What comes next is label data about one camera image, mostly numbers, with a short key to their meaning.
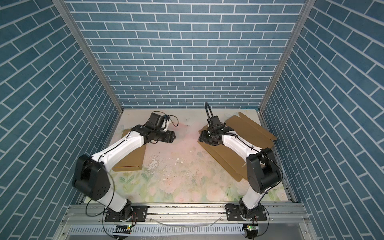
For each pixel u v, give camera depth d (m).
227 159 0.96
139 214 0.73
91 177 0.43
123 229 0.72
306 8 0.71
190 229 0.77
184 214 0.75
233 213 0.74
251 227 0.74
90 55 0.88
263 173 0.46
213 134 0.69
